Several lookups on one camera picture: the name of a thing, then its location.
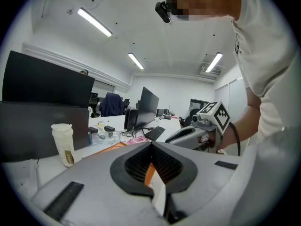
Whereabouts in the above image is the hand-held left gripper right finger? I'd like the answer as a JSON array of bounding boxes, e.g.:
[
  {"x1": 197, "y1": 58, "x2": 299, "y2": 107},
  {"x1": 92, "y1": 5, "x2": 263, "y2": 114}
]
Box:
[{"x1": 152, "y1": 141, "x2": 243, "y2": 216}]

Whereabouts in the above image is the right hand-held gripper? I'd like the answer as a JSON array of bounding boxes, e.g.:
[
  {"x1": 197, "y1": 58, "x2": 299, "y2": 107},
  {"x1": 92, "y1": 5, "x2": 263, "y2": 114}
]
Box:
[{"x1": 164, "y1": 100, "x2": 231, "y2": 154}]

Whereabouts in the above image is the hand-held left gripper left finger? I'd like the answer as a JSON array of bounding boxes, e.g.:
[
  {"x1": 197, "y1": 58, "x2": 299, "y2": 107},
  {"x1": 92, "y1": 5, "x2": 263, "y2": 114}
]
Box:
[{"x1": 31, "y1": 142, "x2": 169, "y2": 226}]

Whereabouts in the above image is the orange and white box drawer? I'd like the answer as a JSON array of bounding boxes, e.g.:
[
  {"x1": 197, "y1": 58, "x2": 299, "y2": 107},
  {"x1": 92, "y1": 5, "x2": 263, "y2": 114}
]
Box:
[{"x1": 144, "y1": 162, "x2": 167, "y2": 217}]

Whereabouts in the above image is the person's right forearm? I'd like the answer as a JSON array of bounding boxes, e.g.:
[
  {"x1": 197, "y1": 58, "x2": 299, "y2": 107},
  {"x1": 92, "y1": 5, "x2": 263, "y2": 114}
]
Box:
[{"x1": 218, "y1": 86, "x2": 262, "y2": 150}]

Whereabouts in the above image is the orange flat box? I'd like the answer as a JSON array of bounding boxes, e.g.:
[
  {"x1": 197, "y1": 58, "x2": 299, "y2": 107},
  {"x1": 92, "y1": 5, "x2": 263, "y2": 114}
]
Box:
[{"x1": 93, "y1": 141, "x2": 128, "y2": 155}]

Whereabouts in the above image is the clear plastic box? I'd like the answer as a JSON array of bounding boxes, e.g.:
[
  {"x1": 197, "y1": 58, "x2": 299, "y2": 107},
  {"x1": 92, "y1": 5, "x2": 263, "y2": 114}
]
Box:
[{"x1": 89, "y1": 130, "x2": 122, "y2": 146}]

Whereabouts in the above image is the black office chair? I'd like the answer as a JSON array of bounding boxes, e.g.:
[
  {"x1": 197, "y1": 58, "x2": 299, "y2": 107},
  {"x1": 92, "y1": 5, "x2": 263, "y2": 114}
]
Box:
[{"x1": 180, "y1": 108, "x2": 201, "y2": 128}]

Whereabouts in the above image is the ceiling air conditioner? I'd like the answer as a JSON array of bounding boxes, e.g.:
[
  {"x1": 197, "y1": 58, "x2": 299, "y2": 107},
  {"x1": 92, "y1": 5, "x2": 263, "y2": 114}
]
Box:
[{"x1": 200, "y1": 64, "x2": 222, "y2": 75}]

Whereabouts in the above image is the long ceiling light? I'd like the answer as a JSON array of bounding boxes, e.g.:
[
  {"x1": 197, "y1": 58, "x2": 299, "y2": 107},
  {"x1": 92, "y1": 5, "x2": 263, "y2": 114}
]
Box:
[
  {"x1": 127, "y1": 52, "x2": 145, "y2": 70},
  {"x1": 205, "y1": 52, "x2": 223, "y2": 73},
  {"x1": 77, "y1": 7, "x2": 113, "y2": 38}
]

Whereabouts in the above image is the white lidded cup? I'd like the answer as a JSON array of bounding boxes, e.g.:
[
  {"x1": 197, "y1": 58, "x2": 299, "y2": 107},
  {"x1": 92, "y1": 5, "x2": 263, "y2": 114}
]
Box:
[{"x1": 51, "y1": 123, "x2": 76, "y2": 168}]

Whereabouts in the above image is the black keyboard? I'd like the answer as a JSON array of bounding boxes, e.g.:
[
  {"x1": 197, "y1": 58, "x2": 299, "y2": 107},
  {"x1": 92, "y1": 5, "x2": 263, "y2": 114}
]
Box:
[{"x1": 144, "y1": 126, "x2": 166, "y2": 142}]

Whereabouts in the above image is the pink case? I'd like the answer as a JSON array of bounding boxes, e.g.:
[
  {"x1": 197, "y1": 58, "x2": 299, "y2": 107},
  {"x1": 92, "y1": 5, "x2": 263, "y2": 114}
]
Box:
[{"x1": 127, "y1": 136, "x2": 149, "y2": 145}]

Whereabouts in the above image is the slim black monitor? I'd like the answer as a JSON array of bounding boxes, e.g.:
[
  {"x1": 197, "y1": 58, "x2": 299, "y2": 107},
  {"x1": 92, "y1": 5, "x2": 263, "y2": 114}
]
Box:
[{"x1": 135, "y1": 86, "x2": 160, "y2": 131}]

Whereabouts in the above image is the person's white t-shirt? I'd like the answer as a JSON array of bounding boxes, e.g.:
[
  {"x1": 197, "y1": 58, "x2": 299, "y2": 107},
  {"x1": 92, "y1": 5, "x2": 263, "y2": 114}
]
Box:
[{"x1": 231, "y1": 0, "x2": 301, "y2": 145}]

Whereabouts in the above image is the small black desktop device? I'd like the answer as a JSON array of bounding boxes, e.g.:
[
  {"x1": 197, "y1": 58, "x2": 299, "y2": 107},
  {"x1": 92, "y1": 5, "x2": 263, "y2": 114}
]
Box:
[{"x1": 123, "y1": 108, "x2": 139, "y2": 132}]

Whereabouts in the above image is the black monitor with matte back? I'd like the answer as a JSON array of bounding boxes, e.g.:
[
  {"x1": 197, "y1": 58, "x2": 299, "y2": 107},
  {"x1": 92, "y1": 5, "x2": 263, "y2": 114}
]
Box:
[{"x1": 0, "y1": 101, "x2": 90, "y2": 163}]

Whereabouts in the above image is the chair with dark blue jacket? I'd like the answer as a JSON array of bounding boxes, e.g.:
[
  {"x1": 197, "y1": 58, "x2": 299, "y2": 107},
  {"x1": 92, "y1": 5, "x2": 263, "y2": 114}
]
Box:
[{"x1": 98, "y1": 92, "x2": 125, "y2": 117}]

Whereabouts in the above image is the person's head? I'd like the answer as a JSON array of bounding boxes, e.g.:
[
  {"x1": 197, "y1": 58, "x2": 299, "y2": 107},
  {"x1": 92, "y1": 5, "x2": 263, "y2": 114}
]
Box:
[{"x1": 166, "y1": 0, "x2": 242, "y2": 21}]

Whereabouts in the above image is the large black monitor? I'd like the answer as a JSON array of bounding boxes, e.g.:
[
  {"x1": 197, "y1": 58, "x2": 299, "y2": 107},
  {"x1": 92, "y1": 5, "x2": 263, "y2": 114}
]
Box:
[{"x1": 1, "y1": 50, "x2": 95, "y2": 109}]

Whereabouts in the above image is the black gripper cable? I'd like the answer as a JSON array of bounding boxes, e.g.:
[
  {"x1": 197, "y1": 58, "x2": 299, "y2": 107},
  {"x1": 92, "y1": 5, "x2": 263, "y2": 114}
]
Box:
[{"x1": 229, "y1": 121, "x2": 242, "y2": 156}]

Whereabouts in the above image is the black head-mounted camera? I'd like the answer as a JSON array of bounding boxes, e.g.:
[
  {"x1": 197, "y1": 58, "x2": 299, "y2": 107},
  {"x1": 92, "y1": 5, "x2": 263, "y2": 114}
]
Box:
[{"x1": 155, "y1": 1, "x2": 172, "y2": 24}]

